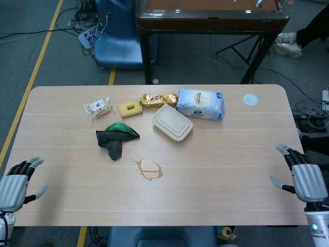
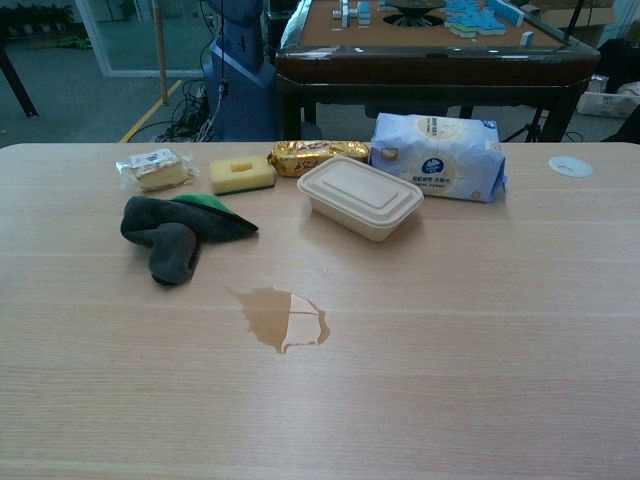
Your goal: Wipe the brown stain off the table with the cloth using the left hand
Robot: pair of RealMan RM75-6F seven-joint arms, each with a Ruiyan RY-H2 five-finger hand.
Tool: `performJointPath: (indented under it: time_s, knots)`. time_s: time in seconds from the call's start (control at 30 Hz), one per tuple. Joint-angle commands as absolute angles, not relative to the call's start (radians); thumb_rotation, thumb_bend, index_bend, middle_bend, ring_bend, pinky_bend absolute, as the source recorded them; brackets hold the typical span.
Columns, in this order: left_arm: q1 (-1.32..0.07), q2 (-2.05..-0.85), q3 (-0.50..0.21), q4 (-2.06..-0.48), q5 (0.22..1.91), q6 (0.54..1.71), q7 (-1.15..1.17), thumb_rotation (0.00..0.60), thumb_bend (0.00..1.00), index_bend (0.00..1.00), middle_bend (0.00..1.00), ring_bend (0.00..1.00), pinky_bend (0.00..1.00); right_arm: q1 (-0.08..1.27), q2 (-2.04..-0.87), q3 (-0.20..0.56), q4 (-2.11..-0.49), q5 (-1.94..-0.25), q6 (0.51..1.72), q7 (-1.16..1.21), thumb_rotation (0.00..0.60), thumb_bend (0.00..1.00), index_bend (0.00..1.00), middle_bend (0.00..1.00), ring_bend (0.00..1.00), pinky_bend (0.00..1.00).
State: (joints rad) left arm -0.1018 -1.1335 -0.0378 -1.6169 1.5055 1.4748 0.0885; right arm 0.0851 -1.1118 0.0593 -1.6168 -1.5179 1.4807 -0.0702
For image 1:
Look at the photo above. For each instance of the yellow sponge with hole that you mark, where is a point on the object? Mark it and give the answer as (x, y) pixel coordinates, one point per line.
(124, 112)

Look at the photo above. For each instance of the yellow tape roll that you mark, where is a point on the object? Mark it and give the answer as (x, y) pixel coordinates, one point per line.
(226, 232)

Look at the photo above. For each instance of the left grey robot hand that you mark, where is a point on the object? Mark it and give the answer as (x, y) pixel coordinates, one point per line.
(13, 185)

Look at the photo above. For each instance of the black and green cloth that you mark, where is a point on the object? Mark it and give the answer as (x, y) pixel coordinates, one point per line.
(115, 135)

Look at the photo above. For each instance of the black tripod stand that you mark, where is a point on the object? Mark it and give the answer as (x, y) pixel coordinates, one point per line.
(239, 50)

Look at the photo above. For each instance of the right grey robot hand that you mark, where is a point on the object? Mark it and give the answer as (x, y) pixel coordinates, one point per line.
(308, 180)

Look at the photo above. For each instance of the gold foil snack pack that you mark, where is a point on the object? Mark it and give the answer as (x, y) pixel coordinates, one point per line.
(158, 99)

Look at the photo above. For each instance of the white power strip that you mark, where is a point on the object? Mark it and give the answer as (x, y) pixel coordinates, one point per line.
(325, 97)

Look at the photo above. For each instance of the beige lidded lunch box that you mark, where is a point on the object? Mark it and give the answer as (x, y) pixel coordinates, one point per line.
(172, 123)

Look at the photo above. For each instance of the white floor socket board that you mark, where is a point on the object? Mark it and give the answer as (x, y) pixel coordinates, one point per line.
(86, 36)

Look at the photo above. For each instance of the blue robot body base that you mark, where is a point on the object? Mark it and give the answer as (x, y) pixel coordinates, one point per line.
(159, 235)

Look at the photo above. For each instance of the dark brown mahjong table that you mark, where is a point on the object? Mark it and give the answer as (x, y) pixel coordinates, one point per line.
(205, 21)

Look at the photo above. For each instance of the white round floor sticker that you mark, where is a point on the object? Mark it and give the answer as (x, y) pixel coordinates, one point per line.
(155, 81)

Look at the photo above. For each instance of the black trouser leg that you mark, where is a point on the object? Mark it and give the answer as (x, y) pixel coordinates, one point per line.
(311, 33)

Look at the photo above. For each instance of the black floor device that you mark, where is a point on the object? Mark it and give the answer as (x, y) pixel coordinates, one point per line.
(308, 123)

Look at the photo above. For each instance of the blue white tissue pack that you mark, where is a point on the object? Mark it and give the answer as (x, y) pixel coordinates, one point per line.
(200, 103)

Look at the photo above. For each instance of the brown liquid spill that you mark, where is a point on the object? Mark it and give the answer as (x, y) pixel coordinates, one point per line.
(159, 175)

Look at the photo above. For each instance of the white sneaker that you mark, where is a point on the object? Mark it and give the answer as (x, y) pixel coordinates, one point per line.
(288, 37)
(288, 50)

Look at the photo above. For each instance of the clear wrapped biscuit pack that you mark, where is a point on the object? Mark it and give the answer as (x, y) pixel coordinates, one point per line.
(99, 106)

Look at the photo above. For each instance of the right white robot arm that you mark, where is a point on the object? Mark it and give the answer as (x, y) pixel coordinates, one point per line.
(318, 226)

